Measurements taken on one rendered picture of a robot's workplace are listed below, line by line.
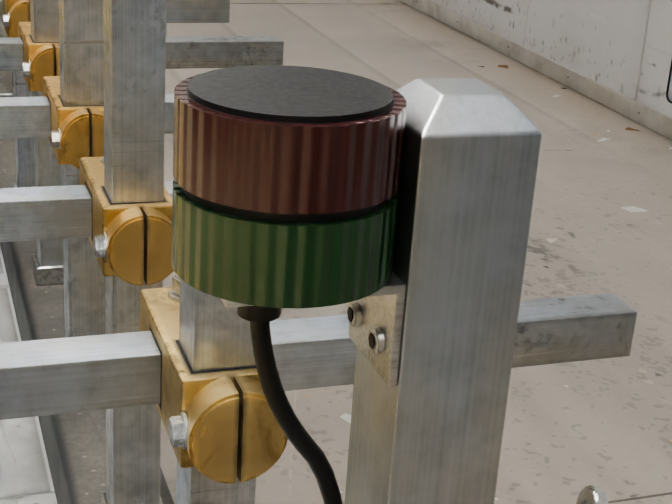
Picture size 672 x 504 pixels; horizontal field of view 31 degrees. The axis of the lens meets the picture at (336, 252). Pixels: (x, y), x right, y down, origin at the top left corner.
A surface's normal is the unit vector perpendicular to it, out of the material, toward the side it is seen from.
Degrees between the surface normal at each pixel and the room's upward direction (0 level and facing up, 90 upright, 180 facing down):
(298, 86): 0
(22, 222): 90
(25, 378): 90
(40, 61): 90
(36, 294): 0
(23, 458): 0
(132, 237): 90
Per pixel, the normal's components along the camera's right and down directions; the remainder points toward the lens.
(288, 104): 0.07, -0.93
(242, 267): -0.31, 0.33
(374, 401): -0.95, 0.06
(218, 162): -0.57, 0.27
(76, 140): 0.32, 0.36
